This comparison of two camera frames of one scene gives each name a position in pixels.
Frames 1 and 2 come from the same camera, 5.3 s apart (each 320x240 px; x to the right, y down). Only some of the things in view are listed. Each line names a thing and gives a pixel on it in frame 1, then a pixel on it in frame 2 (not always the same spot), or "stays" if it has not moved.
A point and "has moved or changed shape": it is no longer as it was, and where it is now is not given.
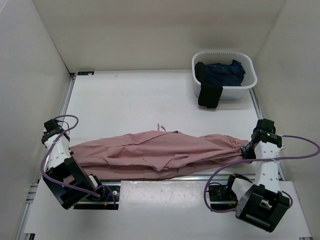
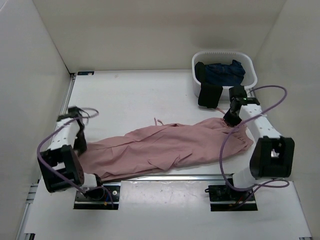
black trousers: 209,94 stays
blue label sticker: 85,73 stays
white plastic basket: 232,92 stays
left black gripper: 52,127 -> 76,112
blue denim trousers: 225,74 stays
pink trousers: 159,153 has moved or changed shape
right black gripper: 246,154 -> 229,121
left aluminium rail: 72,76 stays
